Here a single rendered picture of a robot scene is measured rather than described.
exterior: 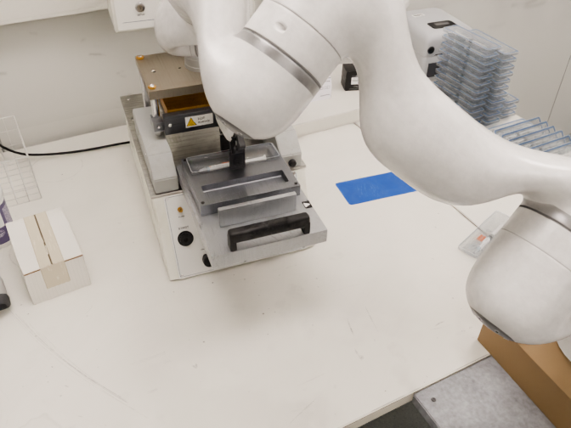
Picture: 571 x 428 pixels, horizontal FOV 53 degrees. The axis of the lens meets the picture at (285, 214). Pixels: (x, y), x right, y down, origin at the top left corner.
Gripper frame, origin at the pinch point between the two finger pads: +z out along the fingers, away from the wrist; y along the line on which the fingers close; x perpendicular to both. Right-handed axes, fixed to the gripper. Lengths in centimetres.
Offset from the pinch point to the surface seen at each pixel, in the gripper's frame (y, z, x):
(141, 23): 34.5, -15.3, 10.5
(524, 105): 90, 65, -166
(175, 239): -2.1, 17.7, 14.0
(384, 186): 10, 26, -44
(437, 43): 51, 8, -82
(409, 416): -16, 101, -50
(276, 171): -6.4, 2.1, -7.3
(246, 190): -10.7, 2.1, 0.4
